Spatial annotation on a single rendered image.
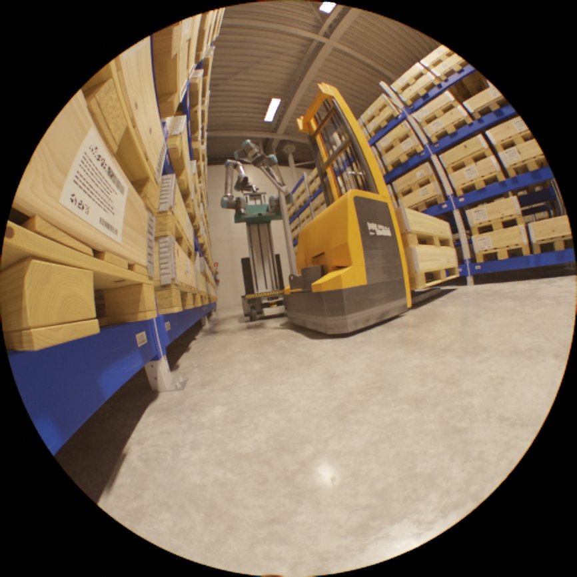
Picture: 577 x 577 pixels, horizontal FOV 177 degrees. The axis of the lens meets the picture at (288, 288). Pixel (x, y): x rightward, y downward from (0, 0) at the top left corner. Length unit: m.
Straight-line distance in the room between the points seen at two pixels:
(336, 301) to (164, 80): 1.42
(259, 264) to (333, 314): 1.68
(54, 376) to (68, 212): 0.23
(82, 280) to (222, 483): 0.39
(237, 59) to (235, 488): 8.25
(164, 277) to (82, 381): 0.60
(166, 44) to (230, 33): 6.85
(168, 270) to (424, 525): 0.99
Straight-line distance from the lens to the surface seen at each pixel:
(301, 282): 1.33
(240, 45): 7.71
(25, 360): 0.32
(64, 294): 0.30
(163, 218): 0.93
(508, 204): 2.81
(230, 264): 6.84
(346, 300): 1.00
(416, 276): 1.57
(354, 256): 1.07
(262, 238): 2.60
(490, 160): 2.99
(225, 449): 0.44
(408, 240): 1.59
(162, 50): 0.94
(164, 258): 0.87
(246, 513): 0.34
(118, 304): 0.59
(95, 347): 0.43
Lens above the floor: 0.30
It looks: level
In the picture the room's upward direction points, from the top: 9 degrees counter-clockwise
